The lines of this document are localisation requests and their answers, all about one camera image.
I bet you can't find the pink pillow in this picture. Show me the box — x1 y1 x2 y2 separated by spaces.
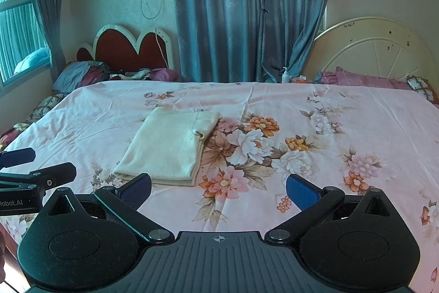
314 66 414 91

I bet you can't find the pink floral bedsheet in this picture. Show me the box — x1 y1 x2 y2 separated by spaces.
0 80 439 287

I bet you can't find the red scalloped headboard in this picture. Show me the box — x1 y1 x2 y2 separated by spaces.
76 23 175 72

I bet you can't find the lattice patterned pillow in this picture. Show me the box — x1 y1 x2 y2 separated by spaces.
26 92 67 124

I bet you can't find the cream round headboard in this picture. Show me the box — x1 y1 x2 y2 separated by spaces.
303 16 439 89

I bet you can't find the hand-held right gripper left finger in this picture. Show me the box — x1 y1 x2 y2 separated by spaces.
44 173 174 244

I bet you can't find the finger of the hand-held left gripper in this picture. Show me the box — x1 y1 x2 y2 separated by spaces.
0 147 37 169
0 161 77 191

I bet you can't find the cream knit sweater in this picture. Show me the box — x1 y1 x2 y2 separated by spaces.
112 107 223 187

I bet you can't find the blue curtain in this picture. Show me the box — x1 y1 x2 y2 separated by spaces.
171 0 335 84
27 0 67 74

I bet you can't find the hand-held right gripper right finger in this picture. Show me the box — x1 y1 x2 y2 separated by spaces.
266 173 395 244

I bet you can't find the pile of dark clothes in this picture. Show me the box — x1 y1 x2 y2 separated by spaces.
103 68 181 82

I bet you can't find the window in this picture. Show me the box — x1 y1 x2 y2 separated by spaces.
0 0 50 88

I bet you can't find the blue pillow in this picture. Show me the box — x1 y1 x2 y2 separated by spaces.
51 60 110 93

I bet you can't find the dark floral pillow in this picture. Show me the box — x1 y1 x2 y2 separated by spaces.
0 121 33 147

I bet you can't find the teal cloth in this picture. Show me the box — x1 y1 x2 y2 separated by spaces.
14 48 49 74

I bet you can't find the lattice patterned cushion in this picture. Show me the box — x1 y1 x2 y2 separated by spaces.
406 74 439 105

